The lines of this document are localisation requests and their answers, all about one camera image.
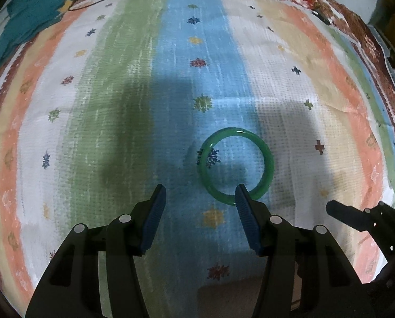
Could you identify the black charger plug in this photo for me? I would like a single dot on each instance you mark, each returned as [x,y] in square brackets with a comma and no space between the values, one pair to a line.
[321,16]

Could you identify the green jade bangle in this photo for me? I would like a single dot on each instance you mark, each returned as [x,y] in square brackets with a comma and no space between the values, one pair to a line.
[232,156]

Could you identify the striped colourful mat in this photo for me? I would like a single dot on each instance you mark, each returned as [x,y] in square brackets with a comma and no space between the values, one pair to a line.
[114,99]

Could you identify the silver metal tin box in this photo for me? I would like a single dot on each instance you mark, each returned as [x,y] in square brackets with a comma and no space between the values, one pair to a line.
[234,299]

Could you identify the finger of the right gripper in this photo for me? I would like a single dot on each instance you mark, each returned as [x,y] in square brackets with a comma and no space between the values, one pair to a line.
[360,220]

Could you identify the wire rack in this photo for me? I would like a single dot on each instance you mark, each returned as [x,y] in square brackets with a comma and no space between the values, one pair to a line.
[386,44]

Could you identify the teal cloth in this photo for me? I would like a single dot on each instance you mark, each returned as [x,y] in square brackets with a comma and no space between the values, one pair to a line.
[22,20]

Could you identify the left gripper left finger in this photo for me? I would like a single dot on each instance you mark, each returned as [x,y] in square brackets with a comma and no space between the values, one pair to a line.
[69,287]

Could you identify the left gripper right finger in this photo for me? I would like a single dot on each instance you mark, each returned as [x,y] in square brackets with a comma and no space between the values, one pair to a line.
[307,274]

